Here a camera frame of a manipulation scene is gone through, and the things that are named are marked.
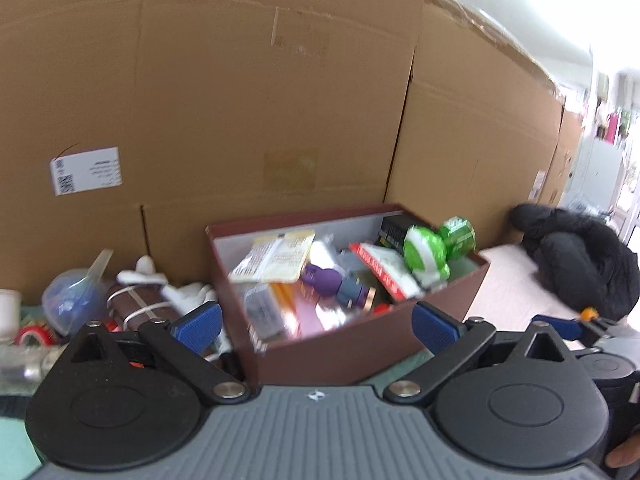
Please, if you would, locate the green mosquito repellent plug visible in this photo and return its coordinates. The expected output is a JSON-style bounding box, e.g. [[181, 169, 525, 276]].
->
[[402, 217, 476, 289]]

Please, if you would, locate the red white printed packet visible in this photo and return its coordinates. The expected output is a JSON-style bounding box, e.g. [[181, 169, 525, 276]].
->
[[348, 243, 424, 302]]

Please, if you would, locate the black jacket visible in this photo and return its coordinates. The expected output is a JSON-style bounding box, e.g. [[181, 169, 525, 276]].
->
[[509, 203, 639, 321]]

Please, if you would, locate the orange silicone brush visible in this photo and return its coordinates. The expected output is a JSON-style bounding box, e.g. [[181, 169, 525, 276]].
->
[[105, 320, 146, 368]]

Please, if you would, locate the red tape roll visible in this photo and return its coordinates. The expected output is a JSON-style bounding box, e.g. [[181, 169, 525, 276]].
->
[[14, 324, 56, 347]]

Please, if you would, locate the brown striped pouch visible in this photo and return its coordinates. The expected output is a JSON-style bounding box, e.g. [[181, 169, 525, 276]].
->
[[106, 285, 181, 332]]

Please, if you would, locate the clear glass bottle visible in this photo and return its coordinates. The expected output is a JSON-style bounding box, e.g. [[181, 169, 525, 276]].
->
[[0, 344, 66, 393]]

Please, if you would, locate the clear plastic funnel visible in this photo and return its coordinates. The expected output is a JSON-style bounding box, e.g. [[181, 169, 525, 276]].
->
[[41, 249, 113, 336]]

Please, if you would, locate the teal table cloth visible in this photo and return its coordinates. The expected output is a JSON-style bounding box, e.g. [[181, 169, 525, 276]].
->
[[1, 344, 432, 479]]

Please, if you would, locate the purple toy figure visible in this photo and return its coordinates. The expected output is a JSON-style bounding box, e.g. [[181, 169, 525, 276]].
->
[[300, 263, 376, 311]]

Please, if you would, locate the yellow white sachet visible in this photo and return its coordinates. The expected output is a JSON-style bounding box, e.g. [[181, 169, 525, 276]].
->
[[228, 230, 316, 284]]

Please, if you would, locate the white shipping label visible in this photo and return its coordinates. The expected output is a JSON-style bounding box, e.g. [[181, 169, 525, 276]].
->
[[50, 148, 122, 196]]

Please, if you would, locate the large brown cardboard box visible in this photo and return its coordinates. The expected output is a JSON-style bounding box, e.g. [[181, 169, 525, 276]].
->
[[1, 0, 564, 304]]

